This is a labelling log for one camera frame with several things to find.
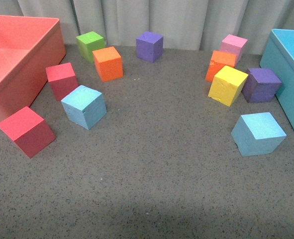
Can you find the light blue foam cube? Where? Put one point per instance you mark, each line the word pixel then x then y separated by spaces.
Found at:
pixel 257 134
pixel 84 106

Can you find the orange foam cube left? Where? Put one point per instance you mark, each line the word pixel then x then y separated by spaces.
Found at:
pixel 108 63

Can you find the orange foam cube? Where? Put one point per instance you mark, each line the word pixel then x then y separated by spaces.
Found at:
pixel 108 63
pixel 218 60

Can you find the purple foam cube back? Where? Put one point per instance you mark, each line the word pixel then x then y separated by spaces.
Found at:
pixel 149 46

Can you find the purple foam cube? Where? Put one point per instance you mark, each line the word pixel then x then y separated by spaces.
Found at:
pixel 149 46
pixel 261 85

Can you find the yellow foam cube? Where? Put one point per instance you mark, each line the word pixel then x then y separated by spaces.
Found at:
pixel 227 85

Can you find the orange foam cube right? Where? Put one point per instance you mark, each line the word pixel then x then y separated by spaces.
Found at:
pixel 218 60

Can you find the red foam cube back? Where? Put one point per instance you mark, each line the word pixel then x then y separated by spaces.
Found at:
pixel 62 80

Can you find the red foam cube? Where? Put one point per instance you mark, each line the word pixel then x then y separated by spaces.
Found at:
pixel 62 80
pixel 28 130

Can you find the green foam cube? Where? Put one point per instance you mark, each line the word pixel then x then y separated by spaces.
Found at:
pixel 89 42

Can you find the white curtain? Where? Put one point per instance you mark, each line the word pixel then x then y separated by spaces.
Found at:
pixel 184 24

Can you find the pink foam cube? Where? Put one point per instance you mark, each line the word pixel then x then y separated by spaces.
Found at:
pixel 233 44

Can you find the red foam cube front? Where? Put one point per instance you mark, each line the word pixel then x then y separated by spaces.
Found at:
pixel 28 130

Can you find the purple foam cube right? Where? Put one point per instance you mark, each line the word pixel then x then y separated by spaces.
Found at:
pixel 261 85

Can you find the pink plastic bin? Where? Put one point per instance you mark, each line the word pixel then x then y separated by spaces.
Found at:
pixel 28 45

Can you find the light blue plastic bin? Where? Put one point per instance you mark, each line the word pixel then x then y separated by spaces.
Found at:
pixel 279 56

